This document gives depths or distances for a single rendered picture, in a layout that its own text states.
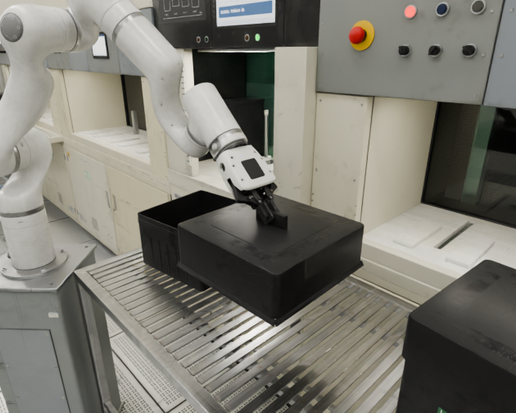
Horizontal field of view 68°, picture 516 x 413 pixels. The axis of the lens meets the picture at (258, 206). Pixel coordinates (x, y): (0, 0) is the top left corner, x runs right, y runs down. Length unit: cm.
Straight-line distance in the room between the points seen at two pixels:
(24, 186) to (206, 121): 66
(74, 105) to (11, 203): 188
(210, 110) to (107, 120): 240
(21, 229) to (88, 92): 195
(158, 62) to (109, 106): 233
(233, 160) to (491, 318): 52
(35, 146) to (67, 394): 80
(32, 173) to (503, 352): 121
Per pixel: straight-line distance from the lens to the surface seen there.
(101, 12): 95
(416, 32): 101
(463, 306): 71
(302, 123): 114
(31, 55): 104
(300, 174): 118
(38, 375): 151
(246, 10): 137
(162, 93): 91
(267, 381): 87
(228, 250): 71
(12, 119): 118
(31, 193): 130
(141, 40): 90
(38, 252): 135
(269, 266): 66
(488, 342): 65
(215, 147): 81
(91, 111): 315
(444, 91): 98
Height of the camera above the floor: 139
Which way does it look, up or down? 22 degrees down
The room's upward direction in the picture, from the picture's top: straight up
